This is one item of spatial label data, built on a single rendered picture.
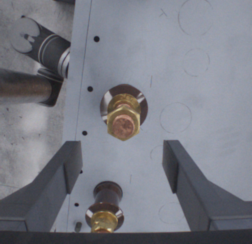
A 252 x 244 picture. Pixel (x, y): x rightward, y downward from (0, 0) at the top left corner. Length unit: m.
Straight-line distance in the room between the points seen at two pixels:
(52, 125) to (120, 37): 1.69
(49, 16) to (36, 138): 1.25
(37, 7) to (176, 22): 1.72
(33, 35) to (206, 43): 0.47
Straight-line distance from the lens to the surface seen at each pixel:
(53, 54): 0.57
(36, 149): 2.22
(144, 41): 0.43
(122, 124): 0.23
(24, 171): 2.43
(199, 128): 0.49
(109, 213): 0.45
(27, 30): 0.63
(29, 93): 0.61
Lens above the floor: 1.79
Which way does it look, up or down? 75 degrees down
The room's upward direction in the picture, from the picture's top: 180 degrees clockwise
